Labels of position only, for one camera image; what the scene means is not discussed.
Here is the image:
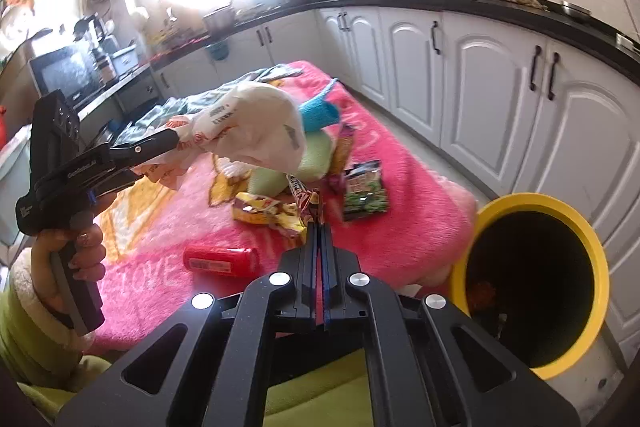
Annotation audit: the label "green pea snack packet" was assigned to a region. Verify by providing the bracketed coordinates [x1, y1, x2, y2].
[341, 160, 390, 223]

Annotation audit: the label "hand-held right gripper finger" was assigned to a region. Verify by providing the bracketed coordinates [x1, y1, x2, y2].
[321, 226, 576, 427]
[55, 222, 321, 427]

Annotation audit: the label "colourful wall poster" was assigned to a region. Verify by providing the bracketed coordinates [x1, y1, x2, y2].
[0, 0, 48, 52]

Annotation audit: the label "striped candy wrapper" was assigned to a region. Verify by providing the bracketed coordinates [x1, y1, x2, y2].
[286, 173, 323, 228]

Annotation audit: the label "person's left forearm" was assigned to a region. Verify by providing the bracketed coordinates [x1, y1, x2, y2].
[0, 252, 96, 388]

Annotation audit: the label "person's green clothing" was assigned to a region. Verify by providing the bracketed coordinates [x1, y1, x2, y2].
[20, 347, 556, 427]

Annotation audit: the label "yellow trash bin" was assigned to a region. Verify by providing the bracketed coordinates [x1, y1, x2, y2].
[450, 193, 610, 382]

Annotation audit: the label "red packet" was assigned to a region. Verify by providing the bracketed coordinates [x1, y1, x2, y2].
[183, 244, 261, 278]

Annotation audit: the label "light green cloth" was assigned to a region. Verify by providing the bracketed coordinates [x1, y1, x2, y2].
[248, 129, 335, 198]

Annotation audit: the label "purple yellow snack wrapper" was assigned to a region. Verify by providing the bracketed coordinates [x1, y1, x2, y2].
[322, 122, 357, 194]

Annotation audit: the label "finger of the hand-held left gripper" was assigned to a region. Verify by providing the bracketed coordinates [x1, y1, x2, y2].
[90, 167, 151, 200]
[107, 129, 182, 168]

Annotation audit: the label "steel bowl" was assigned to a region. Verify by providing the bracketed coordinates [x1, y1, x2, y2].
[560, 0, 593, 20]

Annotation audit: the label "white kitchen cabinets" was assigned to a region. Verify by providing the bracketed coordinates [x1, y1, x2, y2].
[150, 4, 640, 348]

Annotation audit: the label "black microwave oven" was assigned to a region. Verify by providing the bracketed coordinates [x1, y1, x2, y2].
[29, 44, 106, 100]

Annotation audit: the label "person's left hand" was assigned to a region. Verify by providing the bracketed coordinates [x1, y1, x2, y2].
[31, 223, 107, 323]

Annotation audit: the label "blue knitted cloth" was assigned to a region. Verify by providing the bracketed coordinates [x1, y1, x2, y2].
[298, 78, 342, 132]

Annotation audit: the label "steel cooking pot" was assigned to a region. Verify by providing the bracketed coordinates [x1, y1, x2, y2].
[202, 6, 237, 32]

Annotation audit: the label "teal grey cloth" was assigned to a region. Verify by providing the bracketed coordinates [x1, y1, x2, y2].
[112, 64, 301, 142]

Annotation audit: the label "pink printed blanket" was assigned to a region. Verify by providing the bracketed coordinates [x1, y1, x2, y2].
[65, 59, 478, 358]

